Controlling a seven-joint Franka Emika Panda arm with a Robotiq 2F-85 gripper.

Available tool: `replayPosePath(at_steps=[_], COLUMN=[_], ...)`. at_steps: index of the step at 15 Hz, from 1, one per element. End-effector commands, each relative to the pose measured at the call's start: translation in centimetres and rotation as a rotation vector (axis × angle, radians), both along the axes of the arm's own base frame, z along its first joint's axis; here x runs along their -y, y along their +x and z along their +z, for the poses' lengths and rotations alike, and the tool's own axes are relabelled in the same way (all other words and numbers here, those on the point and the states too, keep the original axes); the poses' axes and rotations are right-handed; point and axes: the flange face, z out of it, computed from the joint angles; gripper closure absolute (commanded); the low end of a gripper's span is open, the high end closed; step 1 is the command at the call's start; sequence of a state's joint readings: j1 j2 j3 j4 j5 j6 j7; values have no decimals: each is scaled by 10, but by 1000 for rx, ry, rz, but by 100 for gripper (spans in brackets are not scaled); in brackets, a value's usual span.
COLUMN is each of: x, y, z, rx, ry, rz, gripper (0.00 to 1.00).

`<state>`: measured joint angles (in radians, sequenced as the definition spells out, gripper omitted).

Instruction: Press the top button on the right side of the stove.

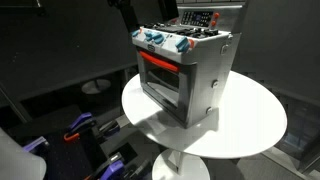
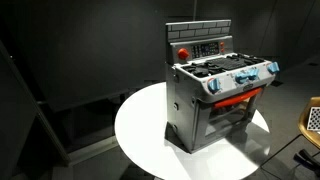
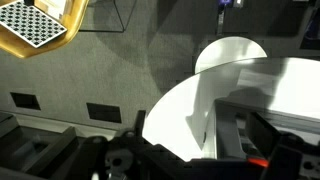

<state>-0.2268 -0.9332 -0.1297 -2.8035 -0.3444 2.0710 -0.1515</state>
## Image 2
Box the black stove control panel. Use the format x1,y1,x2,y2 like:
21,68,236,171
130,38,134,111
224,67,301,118
191,42,219,58

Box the black burner grate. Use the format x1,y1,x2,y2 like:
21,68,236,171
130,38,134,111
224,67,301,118
183,54,264,78

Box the round white table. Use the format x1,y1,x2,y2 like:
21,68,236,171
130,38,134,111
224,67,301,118
115,83,271,180

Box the blue middle right knob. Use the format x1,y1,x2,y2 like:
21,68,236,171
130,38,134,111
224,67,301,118
248,69,259,80

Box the red round stove knob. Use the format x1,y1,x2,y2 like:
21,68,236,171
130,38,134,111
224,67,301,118
178,48,189,60

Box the orange oven door handle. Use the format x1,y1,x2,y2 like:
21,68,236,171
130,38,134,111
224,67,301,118
213,88,262,109

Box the blue right front knob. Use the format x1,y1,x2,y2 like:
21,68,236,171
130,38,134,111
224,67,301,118
267,62,280,74

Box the grey toy stove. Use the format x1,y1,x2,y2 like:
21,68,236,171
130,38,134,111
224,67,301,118
166,19,277,153

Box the blue middle left knob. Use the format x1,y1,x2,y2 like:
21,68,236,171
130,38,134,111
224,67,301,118
235,73,248,84

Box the blue knob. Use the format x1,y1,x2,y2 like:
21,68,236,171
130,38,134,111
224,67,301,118
248,69,259,80
235,73,248,84
208,78,221,93
267,62,280,74

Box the yellow wooden chair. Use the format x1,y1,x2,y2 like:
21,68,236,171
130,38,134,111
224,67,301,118
261,96,320,174

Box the blue left front knob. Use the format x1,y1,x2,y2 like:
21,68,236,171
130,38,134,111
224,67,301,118
208,78,221,93

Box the black white calibration board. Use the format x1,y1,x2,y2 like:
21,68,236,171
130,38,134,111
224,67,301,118
307,107,320,131

